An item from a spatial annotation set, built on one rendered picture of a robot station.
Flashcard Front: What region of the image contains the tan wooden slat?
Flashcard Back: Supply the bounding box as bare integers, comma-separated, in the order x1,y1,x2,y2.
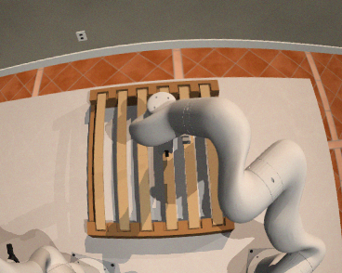
94,93,106,230
200,84,223,225
163,153,178,230
138,89,152,230
179,86,200,228
117,91,130,230

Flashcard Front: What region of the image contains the wooden bed frame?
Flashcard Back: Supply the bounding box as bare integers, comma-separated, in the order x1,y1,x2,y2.
86,80,235,239

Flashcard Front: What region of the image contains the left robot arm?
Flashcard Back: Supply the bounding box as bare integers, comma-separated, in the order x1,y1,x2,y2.
0,245,110,273

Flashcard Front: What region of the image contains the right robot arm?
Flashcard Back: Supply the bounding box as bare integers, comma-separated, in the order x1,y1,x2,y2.
128,92,326,273

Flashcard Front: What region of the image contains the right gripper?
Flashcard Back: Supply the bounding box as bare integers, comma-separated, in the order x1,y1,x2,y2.
158,140,173,157

